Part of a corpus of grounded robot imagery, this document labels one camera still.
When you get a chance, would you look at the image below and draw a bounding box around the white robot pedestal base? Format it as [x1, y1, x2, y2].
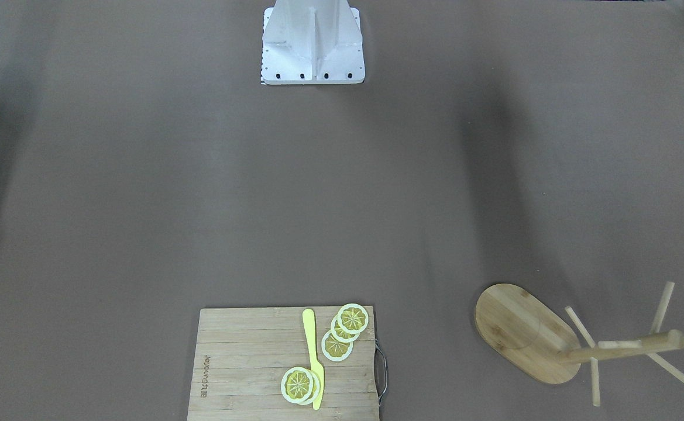
[260, 1, 366, 85]

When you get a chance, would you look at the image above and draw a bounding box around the wooden cup rack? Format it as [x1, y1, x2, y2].
[475, 282, 684, 407]

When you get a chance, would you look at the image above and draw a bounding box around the yellow plastic knife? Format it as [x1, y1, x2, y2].
[302, 308, 325, 410]

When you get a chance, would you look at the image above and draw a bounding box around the lemon slice under front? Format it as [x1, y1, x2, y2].
[298, 370, 321, 406]

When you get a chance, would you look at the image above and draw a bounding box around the bamboo cutting board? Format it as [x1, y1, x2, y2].
[187, 305, 389, 420]

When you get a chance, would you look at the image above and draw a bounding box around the lemon slice middle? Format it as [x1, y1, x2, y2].
[330, 315, 360, 343]

